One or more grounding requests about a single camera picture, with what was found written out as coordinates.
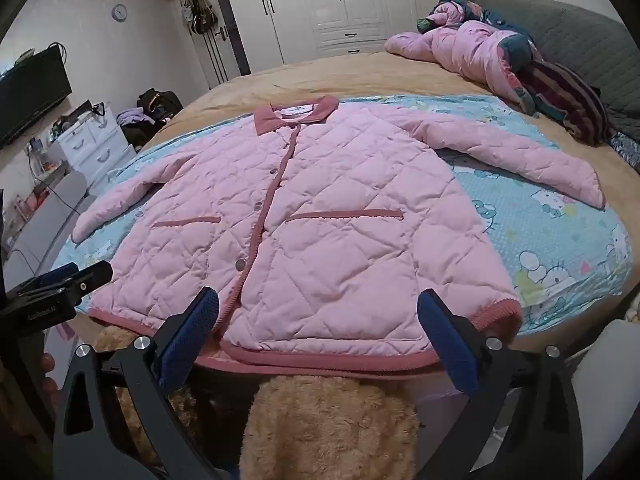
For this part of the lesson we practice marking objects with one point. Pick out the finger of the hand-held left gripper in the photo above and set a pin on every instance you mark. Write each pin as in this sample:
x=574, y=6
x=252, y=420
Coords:
x=90, y=275

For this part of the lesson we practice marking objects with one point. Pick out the person's left hand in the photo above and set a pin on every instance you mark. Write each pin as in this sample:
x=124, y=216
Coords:
x=48, y=362

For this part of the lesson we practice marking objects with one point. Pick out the black bag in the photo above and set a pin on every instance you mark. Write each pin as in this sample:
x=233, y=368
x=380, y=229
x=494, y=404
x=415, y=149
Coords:
x=160, y=102

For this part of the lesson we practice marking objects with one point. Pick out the dark floral cloth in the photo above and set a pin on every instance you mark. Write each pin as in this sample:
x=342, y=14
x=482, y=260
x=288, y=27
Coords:
x=627, y=150

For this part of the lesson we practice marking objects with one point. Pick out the blue cartoon printed blanket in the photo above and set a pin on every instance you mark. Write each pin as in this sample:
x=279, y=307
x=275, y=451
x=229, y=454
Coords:
x=540, y=230

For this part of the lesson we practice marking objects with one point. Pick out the hanging dark bags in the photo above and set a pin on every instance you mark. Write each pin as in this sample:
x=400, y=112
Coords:
x=202, y=15

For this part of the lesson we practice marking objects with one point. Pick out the round wall clock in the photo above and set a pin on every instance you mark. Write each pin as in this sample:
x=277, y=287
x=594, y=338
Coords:
x=119, y=11

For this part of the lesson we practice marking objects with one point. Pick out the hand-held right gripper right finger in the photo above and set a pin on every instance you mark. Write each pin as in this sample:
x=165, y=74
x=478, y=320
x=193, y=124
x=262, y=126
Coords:
x=450, y=340

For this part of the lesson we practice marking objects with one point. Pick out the grey quilted headboard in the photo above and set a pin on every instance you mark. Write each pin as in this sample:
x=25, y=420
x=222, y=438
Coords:
x=575, y=35

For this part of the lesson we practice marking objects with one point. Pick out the pink duvet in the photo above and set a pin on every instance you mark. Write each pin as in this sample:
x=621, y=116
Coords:
x=465, y=50

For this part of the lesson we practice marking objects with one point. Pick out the black television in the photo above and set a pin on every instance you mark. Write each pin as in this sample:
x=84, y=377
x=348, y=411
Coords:
x=30, y=95

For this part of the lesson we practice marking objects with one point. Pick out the bed with tan sheet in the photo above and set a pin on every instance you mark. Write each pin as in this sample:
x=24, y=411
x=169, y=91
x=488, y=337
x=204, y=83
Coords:
x=350, y=75

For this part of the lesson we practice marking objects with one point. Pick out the white wardrobe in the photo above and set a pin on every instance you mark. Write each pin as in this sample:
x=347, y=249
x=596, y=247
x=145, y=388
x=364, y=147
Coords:
x=350, y=0

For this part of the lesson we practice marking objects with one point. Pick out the purple clothes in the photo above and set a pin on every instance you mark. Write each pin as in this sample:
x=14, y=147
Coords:
x=132, y=116

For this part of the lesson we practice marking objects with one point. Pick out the pink quilted jacket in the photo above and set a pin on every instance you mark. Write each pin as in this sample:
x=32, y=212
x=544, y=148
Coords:
x=325, y=220

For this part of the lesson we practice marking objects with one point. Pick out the dark striped cloth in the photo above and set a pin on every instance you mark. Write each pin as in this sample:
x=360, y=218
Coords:
x=565, y=95

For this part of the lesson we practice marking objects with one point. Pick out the white drawer chest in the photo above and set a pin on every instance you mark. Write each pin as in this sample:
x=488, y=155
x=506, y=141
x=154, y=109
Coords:
x=95, y=145

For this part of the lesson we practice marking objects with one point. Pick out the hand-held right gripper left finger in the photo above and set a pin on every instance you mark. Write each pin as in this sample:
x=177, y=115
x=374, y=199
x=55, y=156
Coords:
x=187, y=335

